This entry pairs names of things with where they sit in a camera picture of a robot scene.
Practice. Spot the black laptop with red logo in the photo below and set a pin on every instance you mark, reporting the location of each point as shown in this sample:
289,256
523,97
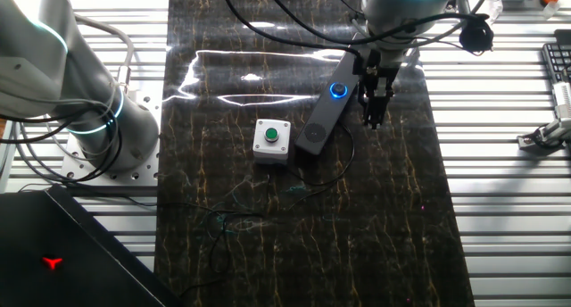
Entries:
67,235

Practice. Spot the grey box with green button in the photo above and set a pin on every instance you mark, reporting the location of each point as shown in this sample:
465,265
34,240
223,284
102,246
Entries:
267,151

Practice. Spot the black keyboard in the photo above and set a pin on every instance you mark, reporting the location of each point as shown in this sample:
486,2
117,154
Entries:
560,57

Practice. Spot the silver ribbed camera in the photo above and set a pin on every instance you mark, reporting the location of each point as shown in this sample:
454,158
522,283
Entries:
563,99

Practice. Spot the black speaker bar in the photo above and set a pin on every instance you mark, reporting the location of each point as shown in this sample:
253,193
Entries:
325,119

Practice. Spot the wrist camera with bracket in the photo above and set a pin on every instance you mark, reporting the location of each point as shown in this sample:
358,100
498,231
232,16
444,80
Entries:
475,37

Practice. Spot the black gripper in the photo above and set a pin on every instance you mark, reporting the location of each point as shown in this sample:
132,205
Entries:
379,66

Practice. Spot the small camera on metal bracket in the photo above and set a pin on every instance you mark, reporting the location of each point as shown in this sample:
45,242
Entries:
553,130

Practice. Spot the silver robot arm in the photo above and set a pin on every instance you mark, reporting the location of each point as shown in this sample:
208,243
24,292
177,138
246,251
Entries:
44,52

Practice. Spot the clear plastic bag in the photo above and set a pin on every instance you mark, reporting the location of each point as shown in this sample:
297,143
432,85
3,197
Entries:
494,10

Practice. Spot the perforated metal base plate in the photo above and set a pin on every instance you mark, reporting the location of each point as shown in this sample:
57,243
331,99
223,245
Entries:
147,173

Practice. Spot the black marble pattern mat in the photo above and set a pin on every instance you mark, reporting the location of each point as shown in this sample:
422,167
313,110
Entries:
312,235

